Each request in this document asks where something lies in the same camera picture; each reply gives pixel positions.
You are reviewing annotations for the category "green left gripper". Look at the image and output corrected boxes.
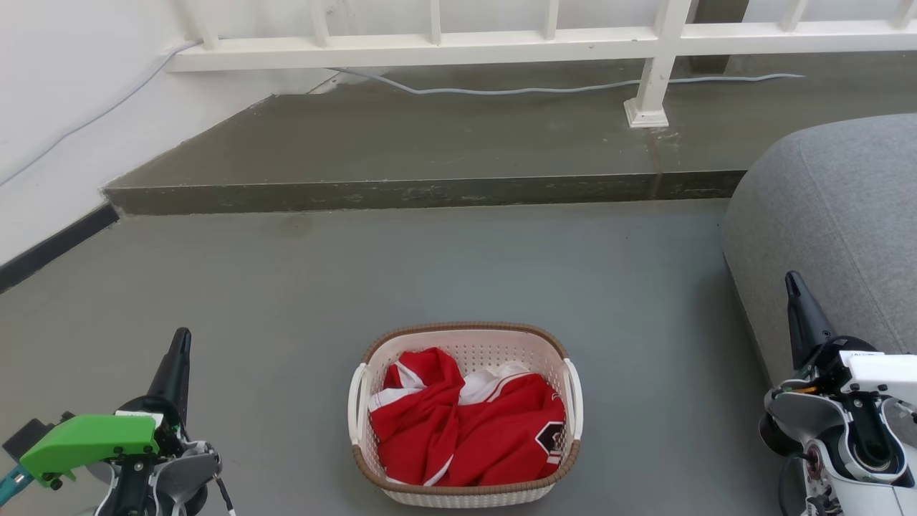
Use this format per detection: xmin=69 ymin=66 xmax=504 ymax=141
xmin=20 ymin=328 xmax=192 ymax=490

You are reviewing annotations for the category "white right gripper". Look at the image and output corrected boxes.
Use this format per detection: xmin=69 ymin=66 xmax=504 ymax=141
xmin=784 ymin=272 xmax=917 ymax=406

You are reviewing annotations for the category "white plastic laundry basket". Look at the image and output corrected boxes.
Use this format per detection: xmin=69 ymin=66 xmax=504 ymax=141
xmin=347 ymin=322 xmax=584 ymax=509

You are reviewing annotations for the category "grey fabric sofa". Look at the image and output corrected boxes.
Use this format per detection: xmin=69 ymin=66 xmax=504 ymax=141
xmin=721 ymin=113 xmax=917 ymax=388

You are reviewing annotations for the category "red and white jersey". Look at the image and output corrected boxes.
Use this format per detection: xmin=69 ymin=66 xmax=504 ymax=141
xmin=368 ymin=348 xmax=567 ymax=488

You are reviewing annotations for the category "white wooden railing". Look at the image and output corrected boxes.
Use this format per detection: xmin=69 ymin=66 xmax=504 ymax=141
xmin=166 ymin=0 xmax=917 ymax=129

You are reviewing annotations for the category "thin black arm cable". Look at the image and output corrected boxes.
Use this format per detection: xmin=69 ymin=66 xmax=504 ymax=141
xmin=213 ymin=474 xmax=237 ymax=516

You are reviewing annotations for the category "black wall baseboard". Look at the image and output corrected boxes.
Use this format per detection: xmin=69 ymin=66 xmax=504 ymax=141
xmin=0 ymin=203 xmax=121 ymax=294

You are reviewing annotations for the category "grey floor cable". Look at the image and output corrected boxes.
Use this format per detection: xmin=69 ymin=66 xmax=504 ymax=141
xmin=0 ymin=39 xmax=806 ymax=188

